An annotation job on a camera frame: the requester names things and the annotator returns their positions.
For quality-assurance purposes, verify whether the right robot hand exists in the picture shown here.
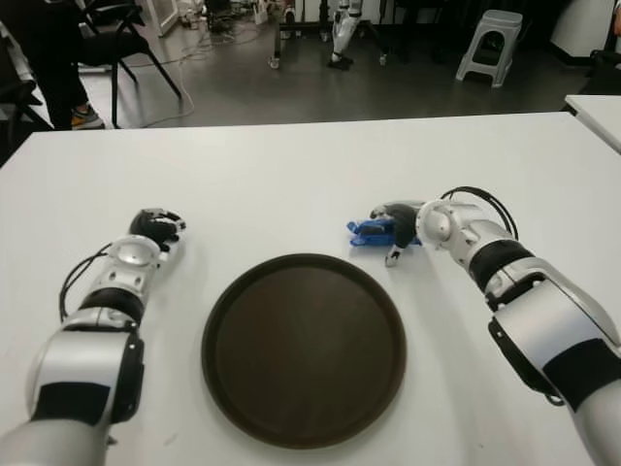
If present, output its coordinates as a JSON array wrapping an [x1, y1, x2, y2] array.
[[369, 199, 428, 268]]

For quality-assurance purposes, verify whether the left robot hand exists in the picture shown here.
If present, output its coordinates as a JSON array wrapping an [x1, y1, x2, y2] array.
[[126, 207, 188, 252]]

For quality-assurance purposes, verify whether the blue Oreo cookie packet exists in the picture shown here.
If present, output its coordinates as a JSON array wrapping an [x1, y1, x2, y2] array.
[[345, 216, 422, 249]]

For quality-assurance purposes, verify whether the round dark brown tray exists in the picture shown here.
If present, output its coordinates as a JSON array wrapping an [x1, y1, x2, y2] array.
[[201, 252, 408, 449]]

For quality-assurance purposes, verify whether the standing person in black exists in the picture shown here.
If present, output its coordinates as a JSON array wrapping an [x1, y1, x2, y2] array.
[[9, 0, 107, 131]]

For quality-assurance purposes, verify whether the black folding chair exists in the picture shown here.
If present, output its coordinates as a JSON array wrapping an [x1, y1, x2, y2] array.
[[72, 0, 184, 130]]

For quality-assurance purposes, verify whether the white humanoid robot leg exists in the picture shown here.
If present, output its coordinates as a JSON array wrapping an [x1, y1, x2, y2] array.
[[325, 0, 365, 70]]

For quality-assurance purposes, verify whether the white framed board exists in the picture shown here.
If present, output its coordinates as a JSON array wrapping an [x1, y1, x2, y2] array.
[[145, 0, 180, 36]]

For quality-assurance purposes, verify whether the grey plastic stool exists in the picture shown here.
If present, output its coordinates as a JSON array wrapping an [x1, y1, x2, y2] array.
[[454, 9, 524, 88]]

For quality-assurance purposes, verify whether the white side table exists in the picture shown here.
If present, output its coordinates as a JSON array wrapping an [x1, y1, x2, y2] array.
[[564, 93, 621, 156]]

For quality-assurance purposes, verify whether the black bag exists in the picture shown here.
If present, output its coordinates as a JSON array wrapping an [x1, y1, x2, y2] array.
[[579, 48, 621, 96]]

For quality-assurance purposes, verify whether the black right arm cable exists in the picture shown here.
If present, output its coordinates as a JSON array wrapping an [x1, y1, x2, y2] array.
[[439, 185, 519, 242]]

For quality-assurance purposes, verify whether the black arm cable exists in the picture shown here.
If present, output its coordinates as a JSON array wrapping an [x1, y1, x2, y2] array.
[[58, 242, 115, 324], [439, 185, 519, 242]]

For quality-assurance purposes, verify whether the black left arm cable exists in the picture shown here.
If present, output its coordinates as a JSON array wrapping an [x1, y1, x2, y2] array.
[[58, 242, 115, 324]]

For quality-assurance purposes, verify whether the white floor cable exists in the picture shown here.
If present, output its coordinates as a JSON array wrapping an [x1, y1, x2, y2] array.
[[130, 28, 214, 128]]

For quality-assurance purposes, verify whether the black wheeled metal frame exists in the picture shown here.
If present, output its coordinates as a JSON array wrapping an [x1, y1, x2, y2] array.
[[266, 0, 394, 69]]

